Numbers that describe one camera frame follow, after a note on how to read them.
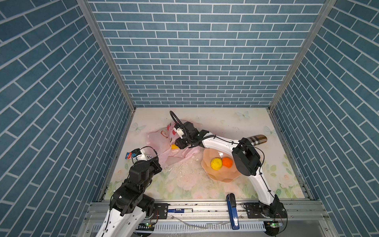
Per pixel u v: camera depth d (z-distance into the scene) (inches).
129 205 18.9
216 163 33.3
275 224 28.0
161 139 35.9
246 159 22.1
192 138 29.1
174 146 36.1
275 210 25.4
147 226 28.4
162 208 29.8
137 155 24.4
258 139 39.0
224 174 33.8
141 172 20.5
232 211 27.8
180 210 29.0
